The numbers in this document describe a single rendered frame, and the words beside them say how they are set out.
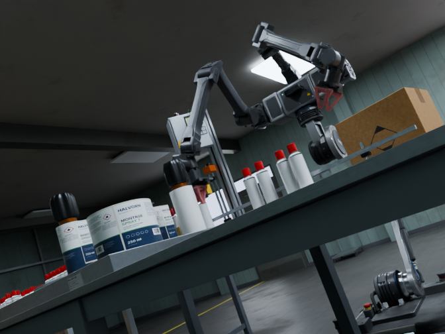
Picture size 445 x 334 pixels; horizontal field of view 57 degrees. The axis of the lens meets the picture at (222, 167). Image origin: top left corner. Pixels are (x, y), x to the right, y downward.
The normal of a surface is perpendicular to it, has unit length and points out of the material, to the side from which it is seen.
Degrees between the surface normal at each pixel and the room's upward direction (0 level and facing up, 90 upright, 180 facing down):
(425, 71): 90
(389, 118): 90
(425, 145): 90
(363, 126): 90
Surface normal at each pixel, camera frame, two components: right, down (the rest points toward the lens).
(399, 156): -0.63, 0.06
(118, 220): 0.11, -0.25
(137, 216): 0.54, -0.37
